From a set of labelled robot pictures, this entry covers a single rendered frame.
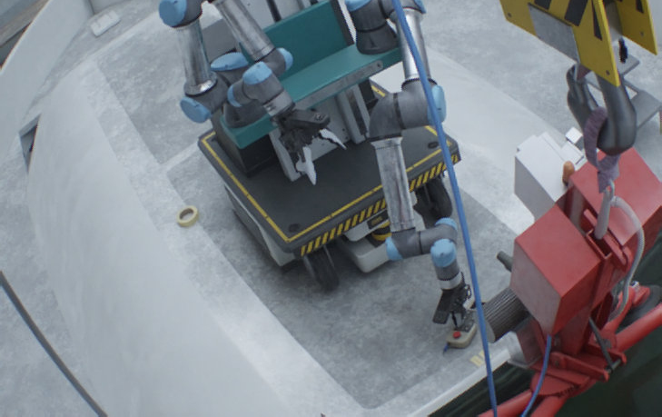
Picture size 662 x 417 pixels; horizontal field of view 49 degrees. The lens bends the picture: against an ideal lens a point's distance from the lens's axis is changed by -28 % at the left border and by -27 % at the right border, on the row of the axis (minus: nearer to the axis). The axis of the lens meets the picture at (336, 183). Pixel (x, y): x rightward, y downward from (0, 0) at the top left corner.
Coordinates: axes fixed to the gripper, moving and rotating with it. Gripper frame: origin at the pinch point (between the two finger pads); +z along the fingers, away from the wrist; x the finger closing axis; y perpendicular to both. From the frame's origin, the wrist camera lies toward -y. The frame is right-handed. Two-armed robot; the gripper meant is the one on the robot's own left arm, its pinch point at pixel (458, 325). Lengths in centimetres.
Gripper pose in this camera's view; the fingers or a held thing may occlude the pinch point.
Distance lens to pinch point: 298.0
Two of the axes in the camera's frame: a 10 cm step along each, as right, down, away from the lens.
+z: 2.9, 7.6, 5.8
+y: 5.1, -6.4, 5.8
